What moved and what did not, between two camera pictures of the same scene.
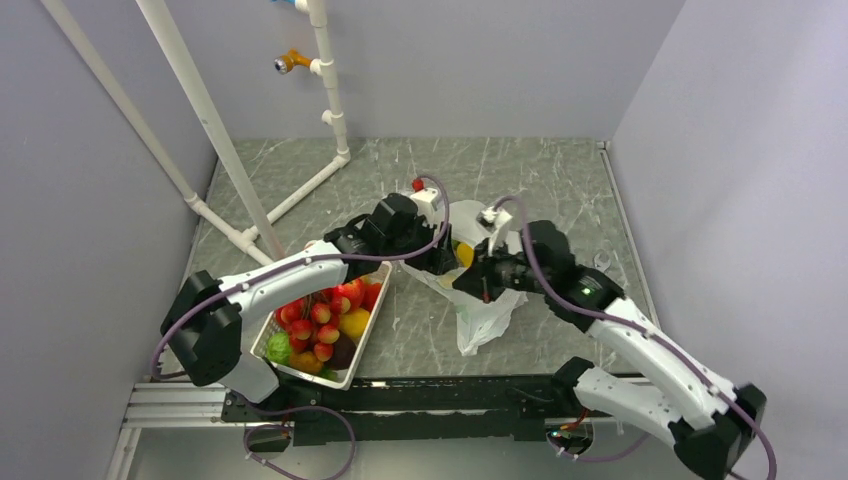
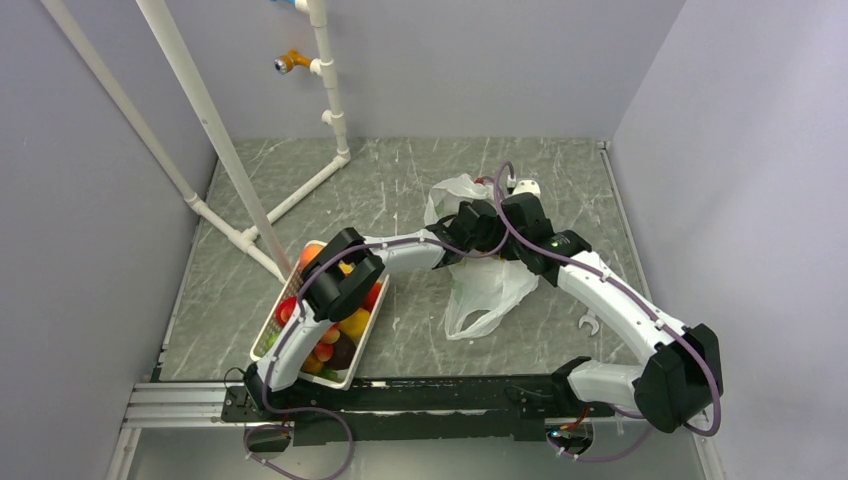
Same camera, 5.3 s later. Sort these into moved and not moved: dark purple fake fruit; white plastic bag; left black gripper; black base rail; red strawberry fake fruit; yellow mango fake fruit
Moved: white plastic bag; left black gripper
Not moved: dark purple fake fruit; black base rail; yellow mango fake fruit; red strawberry fake fruit
